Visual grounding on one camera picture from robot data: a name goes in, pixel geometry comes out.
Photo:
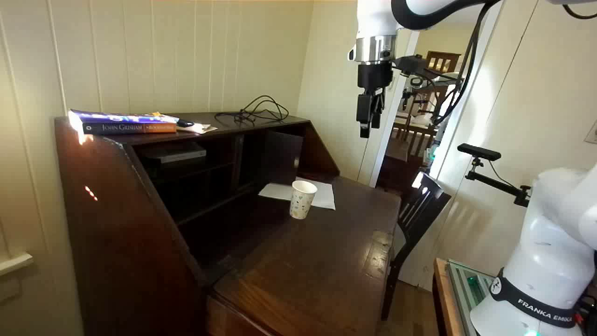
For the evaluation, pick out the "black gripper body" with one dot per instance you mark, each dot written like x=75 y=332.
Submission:
x=375 y=74

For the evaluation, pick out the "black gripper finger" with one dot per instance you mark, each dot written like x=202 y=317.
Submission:
x=364 y=121
x=377 y=110

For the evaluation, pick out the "white paper coffee cup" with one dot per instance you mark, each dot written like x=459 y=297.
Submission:
x=303 y=200

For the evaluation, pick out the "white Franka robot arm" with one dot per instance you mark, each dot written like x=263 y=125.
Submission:
x=547 y=248

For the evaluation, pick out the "black box in cabinet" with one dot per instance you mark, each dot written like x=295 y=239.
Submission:
x=280 y=157

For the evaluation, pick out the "dark wooden secretary cabinet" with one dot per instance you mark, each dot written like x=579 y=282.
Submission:
x=187 y=235

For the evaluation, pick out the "white door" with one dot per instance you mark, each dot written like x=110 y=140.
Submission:
x=336 y=112

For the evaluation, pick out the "brown wooden dining chair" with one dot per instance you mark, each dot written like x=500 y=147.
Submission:
x=430 y=104

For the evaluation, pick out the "white paper sheet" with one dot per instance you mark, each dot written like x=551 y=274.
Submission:
x=327 y=194

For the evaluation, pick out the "dark wooden chair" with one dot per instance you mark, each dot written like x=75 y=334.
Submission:
x=418 y=207

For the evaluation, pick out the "loose white papers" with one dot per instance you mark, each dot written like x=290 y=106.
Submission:
x=198 y=127

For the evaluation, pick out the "small black object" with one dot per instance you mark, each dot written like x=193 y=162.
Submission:
x=185 y=123

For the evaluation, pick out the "flat black device on shelf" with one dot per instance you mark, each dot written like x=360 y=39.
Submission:
x=174 y=153

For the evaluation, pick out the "wooden side table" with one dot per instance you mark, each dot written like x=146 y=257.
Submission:
x=444 y=298

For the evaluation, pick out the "green board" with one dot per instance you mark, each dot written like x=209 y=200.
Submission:
x=472 y=285

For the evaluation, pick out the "brown book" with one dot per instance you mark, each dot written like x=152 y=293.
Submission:
x=131 y=129

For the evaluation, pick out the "blue book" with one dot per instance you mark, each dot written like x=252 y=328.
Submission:
x=124 y=116

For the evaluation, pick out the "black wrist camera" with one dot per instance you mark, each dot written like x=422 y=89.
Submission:
x=411 y=63

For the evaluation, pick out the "black stereo camera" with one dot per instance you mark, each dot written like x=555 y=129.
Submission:
x=478 y=151

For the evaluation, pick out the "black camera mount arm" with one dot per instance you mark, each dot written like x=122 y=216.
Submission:
x=497 y=181

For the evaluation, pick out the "white wall fixture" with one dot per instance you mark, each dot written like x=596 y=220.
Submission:
x=15 y=263

